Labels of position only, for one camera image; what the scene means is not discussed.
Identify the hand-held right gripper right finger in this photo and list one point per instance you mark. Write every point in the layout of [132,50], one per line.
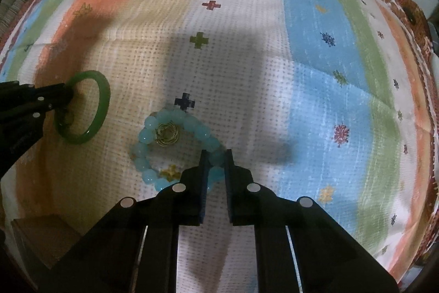
[229,176]

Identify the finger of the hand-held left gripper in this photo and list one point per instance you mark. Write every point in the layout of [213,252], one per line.
[44,91]
[51,106]

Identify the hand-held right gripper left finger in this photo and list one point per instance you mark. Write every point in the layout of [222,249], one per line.
[204,176]

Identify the green jade bangle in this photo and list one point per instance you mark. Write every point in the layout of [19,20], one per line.
[101,100]

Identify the silver metal tin box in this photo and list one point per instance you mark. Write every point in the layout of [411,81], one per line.
[41,239]

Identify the colourful striped cloth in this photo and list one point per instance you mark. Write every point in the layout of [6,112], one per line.
[240,56]

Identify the small black object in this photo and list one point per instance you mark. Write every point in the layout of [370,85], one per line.
[410,15]

